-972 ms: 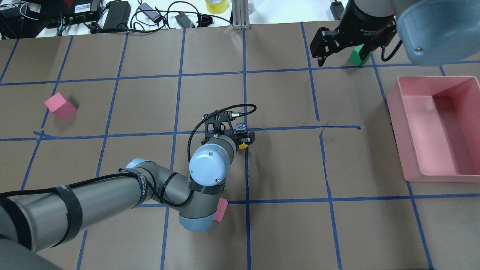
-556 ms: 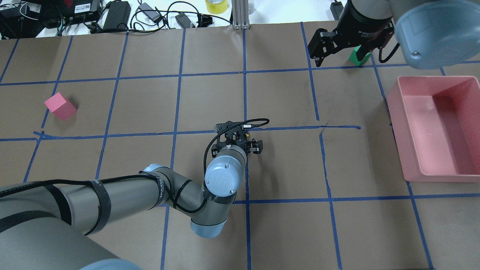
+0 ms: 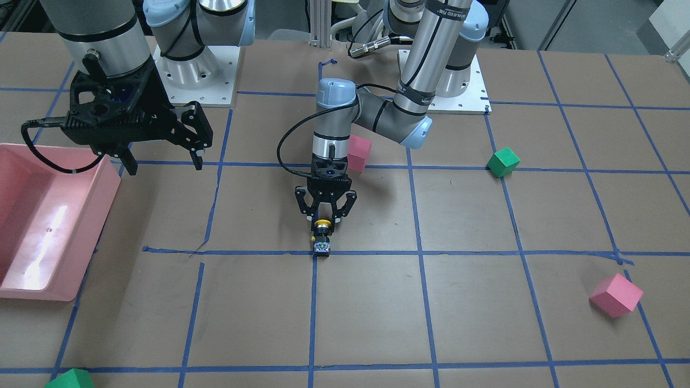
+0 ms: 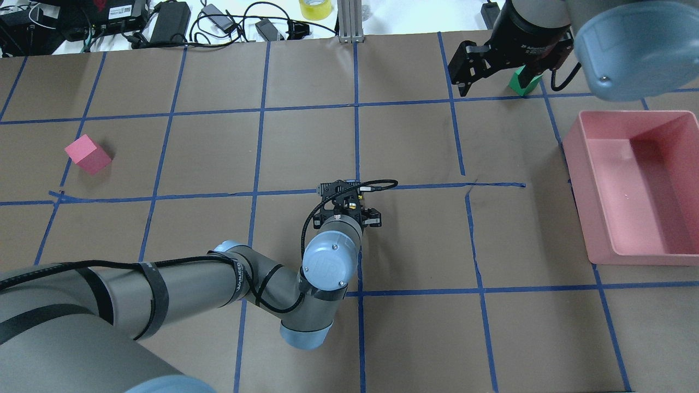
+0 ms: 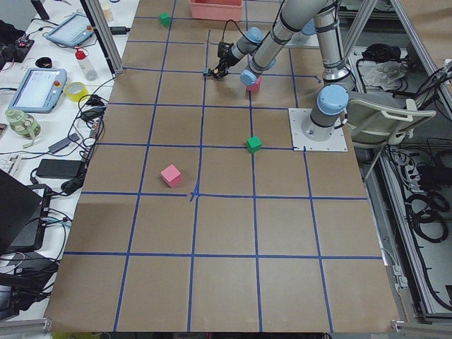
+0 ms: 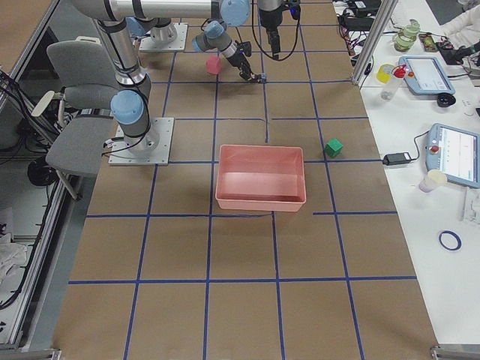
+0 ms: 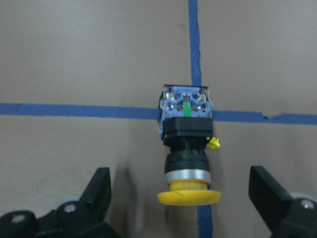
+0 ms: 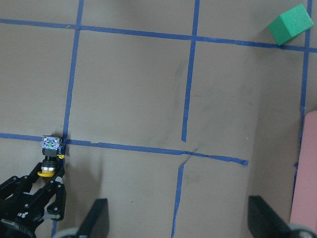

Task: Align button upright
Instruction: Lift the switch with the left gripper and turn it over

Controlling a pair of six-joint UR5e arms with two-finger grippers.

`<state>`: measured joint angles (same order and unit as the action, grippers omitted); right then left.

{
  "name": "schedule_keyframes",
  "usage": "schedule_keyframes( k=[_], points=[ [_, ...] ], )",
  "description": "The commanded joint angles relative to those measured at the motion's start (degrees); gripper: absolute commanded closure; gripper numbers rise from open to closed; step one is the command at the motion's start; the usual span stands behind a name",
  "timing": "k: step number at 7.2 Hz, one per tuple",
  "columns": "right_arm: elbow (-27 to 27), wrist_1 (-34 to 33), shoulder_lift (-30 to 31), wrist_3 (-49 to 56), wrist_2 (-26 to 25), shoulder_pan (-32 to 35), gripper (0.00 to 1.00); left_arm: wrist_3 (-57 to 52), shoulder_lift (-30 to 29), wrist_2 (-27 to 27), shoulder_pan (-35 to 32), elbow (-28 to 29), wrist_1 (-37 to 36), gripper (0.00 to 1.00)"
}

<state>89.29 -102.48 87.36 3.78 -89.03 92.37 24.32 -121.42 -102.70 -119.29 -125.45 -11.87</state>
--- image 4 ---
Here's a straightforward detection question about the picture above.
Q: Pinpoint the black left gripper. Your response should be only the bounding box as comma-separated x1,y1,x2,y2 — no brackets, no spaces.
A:
312,180,382,230

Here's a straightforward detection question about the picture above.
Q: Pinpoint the pink cube near left arm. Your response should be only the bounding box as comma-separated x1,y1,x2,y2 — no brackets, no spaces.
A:
63,135,112,176

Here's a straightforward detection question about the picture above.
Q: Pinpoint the black power adapter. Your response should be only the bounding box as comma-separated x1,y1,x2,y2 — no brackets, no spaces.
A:
148,1,191,47

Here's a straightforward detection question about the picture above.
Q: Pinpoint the pink plastic bin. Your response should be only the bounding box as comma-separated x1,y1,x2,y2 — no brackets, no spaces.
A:
562,110,698,266

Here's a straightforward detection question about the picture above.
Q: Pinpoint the green cube near right arm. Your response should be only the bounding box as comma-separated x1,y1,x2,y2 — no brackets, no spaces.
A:
509,65,542,97

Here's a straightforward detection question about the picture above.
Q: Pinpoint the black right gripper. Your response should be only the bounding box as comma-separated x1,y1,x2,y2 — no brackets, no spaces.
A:
448,1,573,97

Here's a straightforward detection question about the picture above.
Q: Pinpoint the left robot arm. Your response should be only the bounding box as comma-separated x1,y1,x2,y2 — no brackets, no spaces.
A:
1,180,399,392

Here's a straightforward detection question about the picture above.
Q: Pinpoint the black cable bundle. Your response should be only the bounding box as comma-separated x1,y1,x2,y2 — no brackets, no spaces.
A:
188,1,336,49

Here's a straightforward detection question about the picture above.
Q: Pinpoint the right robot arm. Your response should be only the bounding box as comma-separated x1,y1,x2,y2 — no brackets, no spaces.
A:
448,1,698,102

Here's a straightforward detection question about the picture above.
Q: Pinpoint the aluminium frame post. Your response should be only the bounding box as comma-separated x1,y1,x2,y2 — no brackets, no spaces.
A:
337,1,365,43

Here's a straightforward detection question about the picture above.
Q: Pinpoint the yellow tape roll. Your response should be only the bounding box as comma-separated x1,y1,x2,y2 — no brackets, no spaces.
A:
299,0,333,21

